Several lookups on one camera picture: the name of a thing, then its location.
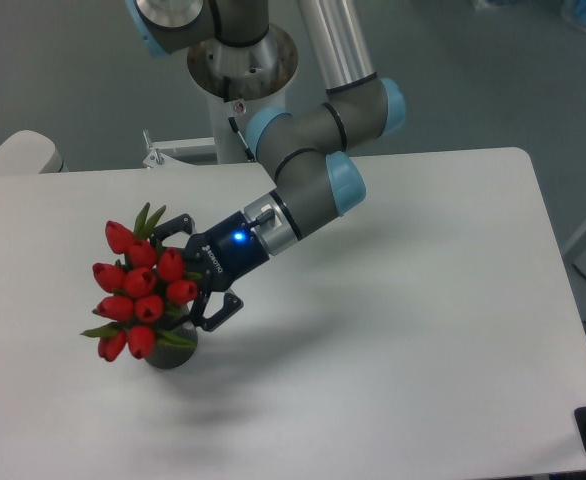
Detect dark grey ribbed vase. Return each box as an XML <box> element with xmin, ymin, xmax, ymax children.
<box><xmin>145</xmin><ymin>307</ymin><xmax>198</xmax><ymax>370</ymax></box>

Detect white chair back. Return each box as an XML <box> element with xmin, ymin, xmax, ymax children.
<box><xmin>0</xmin><ymin>130</ymin><xmax>69</xmax><ymax>176</ymax></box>

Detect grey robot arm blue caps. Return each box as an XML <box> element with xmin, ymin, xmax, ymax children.
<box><xmin>127</xmin><ymin>1</ymin><xmax>406</xmax><ymax>331</ymax></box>

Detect red tulip bouquet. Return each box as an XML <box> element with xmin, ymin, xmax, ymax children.
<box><xmin>82</xmin><ymin>204</ymin><xmax>202</xmax><ymax>362</ymax></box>

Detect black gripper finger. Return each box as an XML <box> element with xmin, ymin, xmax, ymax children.
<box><xmin>167</xmin><ymin>290</ymin><xmax>244</xmax><ymax>332</ymax></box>
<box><xmin>148</xmin><ymin>214</ymin><xmax>195</xmax><ymax>253</ymax></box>

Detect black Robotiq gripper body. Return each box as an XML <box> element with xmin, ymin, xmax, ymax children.
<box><xmin>183</xmin><ymin>211</ymin><xmax>269</xmax><ymax>294</ymax></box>

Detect white robot pedestal with base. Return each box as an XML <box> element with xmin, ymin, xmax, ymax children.
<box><xmin>141</xmin><ymin>24</ymin><xmax>299</xmax><ymax>169</ymax></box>

